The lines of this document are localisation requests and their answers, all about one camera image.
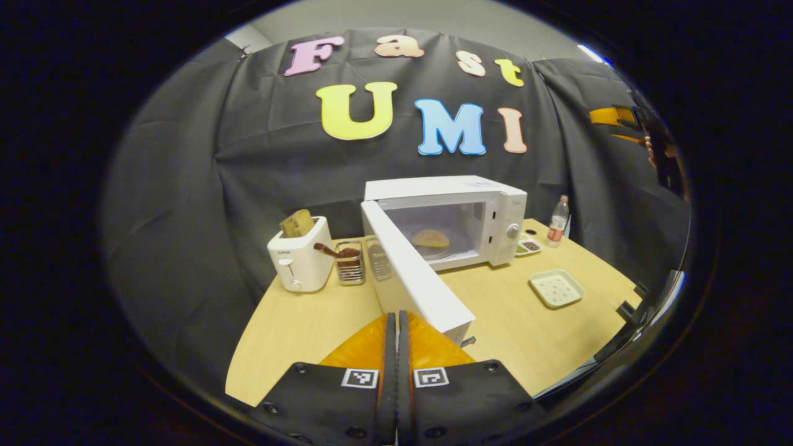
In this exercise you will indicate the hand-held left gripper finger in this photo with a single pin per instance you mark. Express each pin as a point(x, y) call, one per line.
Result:
point(390, 371)
point(404, 371)

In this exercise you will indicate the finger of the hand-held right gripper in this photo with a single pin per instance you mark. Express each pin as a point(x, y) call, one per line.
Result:
point(610, 116)
point(626, 138)

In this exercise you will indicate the white microwave oven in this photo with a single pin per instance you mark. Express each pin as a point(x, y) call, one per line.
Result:
point(421, 285)

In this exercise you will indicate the round bread bun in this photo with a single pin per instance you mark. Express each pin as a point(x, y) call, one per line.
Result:
point(431, 238)

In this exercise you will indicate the small ceiling light panel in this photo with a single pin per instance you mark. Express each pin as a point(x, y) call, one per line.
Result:
point(593, 54)

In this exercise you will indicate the white printed board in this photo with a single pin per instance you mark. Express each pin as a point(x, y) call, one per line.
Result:
point(568, 226)

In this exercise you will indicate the clear plastic bottle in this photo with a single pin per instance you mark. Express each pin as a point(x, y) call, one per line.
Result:
point(557, 226)

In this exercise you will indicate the brown wooden spoon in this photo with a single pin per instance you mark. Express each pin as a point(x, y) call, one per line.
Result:
point(328, 251)

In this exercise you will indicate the white toaster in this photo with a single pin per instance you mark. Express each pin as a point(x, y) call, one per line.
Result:
point(300, 263)

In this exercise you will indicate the divided dish of beans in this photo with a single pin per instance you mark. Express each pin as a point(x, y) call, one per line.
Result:
point(530, 246)

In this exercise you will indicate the cream square plate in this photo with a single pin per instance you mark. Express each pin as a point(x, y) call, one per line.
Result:
point(556, 288)

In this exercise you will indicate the brown toast slice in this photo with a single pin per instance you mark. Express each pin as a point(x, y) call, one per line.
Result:
point(297, 224)

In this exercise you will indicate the black backdrop cloth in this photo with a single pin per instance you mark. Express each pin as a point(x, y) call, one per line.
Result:
point(186, 186)

